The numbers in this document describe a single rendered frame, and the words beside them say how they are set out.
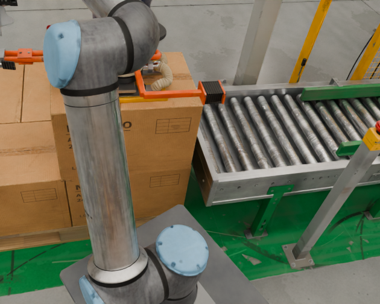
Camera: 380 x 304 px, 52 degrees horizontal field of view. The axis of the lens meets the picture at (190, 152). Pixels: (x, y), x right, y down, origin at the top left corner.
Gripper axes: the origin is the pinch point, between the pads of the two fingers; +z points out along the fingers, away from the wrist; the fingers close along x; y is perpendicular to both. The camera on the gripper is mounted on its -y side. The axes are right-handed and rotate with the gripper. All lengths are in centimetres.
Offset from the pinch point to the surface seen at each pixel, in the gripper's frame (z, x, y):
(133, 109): 27, -17, 44
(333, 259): 121, -52, 158
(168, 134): 42, -17, 59
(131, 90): 22, -11, 44
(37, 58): 13.0, -1.3, 10.0
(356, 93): 63, 26, 191
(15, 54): 13.5, 2.5, 2.3
